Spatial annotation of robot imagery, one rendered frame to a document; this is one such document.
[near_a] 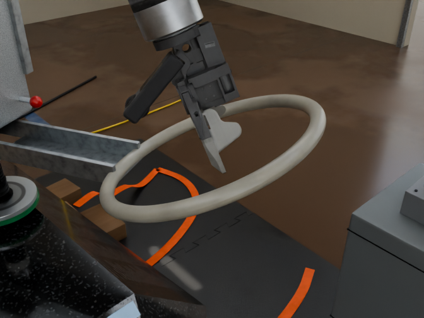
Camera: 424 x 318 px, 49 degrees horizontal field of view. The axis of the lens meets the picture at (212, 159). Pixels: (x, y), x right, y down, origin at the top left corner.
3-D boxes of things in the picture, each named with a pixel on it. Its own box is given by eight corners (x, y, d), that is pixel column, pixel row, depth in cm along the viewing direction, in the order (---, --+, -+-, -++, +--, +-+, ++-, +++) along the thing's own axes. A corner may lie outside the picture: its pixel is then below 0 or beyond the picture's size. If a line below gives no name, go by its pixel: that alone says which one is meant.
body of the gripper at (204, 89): (241, 101, 67) (212, 20, 63) (187, 124, 67) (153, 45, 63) (231, 91, 74) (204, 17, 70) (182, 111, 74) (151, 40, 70)
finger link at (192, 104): (211, 133, 63) (187, 79, 66) (200, 137, 63) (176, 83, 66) (213, 142, 68) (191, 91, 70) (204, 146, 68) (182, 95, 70)
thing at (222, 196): (56, 235, 90) (48, 223, 89) (169, 126, 129) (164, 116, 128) (294, 212, 66) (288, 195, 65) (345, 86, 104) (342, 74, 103)
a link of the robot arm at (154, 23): (132, 14, 60) (133, 12, 69) (148, 50, 62) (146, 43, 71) (196, -12, 60) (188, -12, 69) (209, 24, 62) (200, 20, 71)
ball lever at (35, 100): (14, 106, 120) (11, 94, 119) (23, 101, 123) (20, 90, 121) (38, 111, 118) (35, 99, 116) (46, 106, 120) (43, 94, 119)
